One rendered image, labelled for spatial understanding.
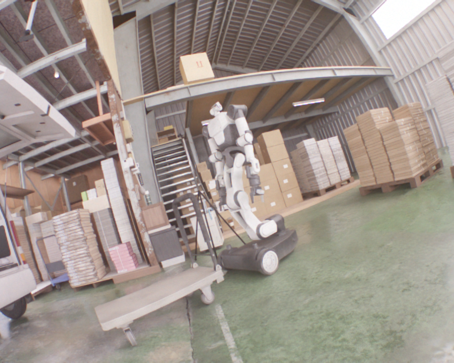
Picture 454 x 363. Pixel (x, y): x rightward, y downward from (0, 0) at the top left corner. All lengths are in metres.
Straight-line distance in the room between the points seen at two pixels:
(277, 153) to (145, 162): 2.79
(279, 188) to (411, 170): 2.89
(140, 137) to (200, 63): 1.81
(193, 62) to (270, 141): 2.35
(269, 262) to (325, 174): 3.72
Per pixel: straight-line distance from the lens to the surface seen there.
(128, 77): 4.89
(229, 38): 10.28
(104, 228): 3.72
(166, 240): 3.19
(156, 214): 3.19
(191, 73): 4.52
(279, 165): 5.13
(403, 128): 3.39
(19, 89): 1.74
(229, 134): 1.98
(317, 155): 5.23
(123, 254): 3.32
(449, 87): 3.09
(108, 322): 1.38
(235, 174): 1.93
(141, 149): 4.20
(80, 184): 7.72
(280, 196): 5.02
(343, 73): 6.46
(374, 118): 3.49
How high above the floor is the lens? 0.65
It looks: 4 degrees up
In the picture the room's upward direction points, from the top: 18 degrees counter-clockwise
